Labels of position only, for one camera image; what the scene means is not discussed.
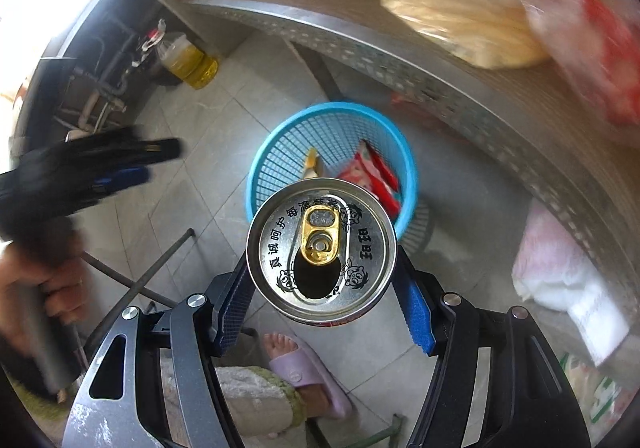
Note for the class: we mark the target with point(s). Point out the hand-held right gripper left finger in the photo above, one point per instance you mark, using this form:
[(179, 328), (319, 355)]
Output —
[(232, 313)]

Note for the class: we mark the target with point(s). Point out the red snack bag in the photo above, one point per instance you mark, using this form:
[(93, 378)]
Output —
[(370, 173)]

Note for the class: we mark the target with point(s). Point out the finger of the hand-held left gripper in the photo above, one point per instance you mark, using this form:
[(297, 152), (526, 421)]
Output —
[(125, 178), (150, 150)]

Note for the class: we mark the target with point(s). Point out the pink white plastic bag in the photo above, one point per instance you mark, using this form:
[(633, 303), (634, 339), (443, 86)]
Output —
[(550, 258)]

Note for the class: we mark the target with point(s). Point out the green printed packet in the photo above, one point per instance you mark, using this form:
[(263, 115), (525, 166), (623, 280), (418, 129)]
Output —
[(600, 393)]

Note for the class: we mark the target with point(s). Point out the blue plastic basket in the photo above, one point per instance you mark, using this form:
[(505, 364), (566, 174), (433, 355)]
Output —
[(280, 143)]

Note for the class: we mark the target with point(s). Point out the grey drain pipe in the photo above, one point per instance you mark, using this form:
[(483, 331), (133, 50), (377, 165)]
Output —
[(120, 78)]

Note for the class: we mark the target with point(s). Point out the person's left hand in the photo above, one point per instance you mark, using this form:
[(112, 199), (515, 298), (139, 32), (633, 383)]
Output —
[(65, 293)]

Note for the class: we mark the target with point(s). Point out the red plastic bag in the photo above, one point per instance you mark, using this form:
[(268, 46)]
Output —
[(605, 53)]

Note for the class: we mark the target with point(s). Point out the person's foot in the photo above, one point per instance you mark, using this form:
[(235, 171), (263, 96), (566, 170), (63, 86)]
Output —
[(280, 345)]

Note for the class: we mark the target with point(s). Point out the metal frame bar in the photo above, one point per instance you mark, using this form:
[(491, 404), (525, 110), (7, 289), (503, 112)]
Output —
[(160, 260)]

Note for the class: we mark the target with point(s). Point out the fluffy white green trouser leg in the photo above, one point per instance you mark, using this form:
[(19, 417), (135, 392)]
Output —
[(250, 403)]

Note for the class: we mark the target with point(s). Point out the yellow white cardboard box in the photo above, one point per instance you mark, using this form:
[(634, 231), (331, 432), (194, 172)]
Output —
[(311, 162)]

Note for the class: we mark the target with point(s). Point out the yellow cooking oil bottle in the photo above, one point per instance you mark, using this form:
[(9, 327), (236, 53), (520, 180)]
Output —
[(190, 63)]

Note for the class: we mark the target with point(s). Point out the perforated metal shelf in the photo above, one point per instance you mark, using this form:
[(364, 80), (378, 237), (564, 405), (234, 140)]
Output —
[(350, 33)]

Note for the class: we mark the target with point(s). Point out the silver top drink can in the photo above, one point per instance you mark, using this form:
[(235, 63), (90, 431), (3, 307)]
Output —
[(280, 238)]

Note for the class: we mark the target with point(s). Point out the purple slipper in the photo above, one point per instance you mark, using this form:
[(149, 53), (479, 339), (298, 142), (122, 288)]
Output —
[(310, 373)]

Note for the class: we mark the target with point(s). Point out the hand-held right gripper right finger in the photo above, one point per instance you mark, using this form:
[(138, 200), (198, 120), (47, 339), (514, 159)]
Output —
[(417, 313)]

